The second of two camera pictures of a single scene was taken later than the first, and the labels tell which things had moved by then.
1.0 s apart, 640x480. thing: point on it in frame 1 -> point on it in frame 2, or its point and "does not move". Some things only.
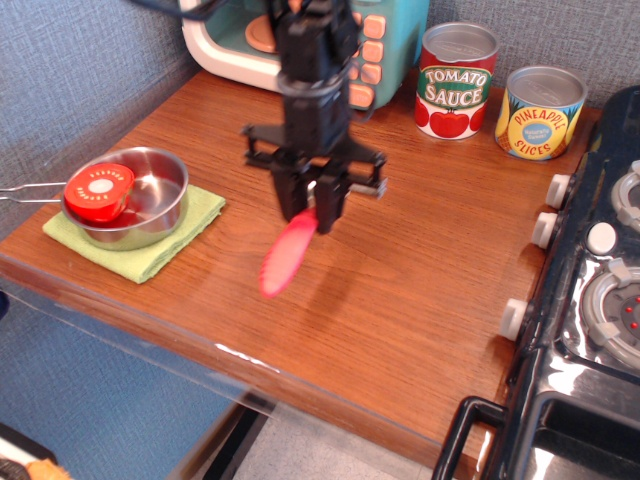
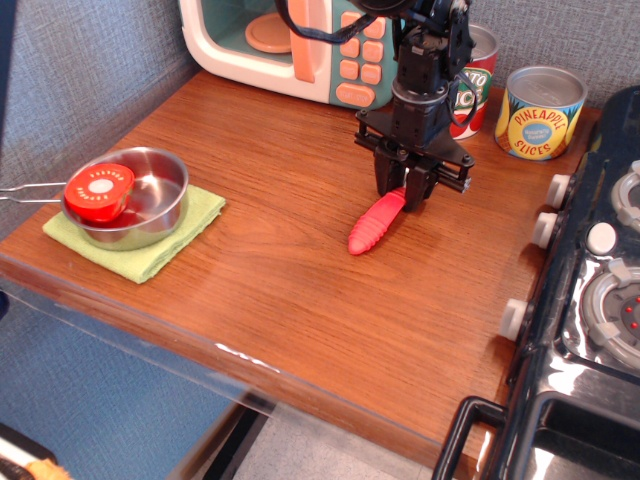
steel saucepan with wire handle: (151, 213) does not move
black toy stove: (573, 407) does not move
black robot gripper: (317, 136) -> (418, 123)
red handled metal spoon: (289, 248) -> (375, 222)
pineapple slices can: (539, 111) does not move
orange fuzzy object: (46, 469) does not move
